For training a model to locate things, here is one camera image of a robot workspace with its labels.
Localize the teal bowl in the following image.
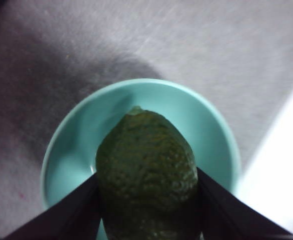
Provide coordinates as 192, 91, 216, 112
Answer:
40, 78, 242, 240

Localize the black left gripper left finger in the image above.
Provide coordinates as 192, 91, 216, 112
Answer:
3, 172, 102, 240

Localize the green avocado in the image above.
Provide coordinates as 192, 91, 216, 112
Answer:
95, 105, 203, 240

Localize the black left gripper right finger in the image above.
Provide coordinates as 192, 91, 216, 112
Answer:
196, 166, 293, 240

